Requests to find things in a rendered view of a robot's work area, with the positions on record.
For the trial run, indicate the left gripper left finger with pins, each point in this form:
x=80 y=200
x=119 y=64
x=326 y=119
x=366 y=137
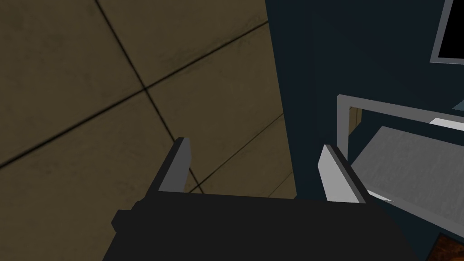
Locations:
x=174 y=173

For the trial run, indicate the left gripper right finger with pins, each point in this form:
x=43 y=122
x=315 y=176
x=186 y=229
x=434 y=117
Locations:
x=336 y=181

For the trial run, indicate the grey-framed black window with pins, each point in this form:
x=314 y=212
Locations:
x=453 y=29

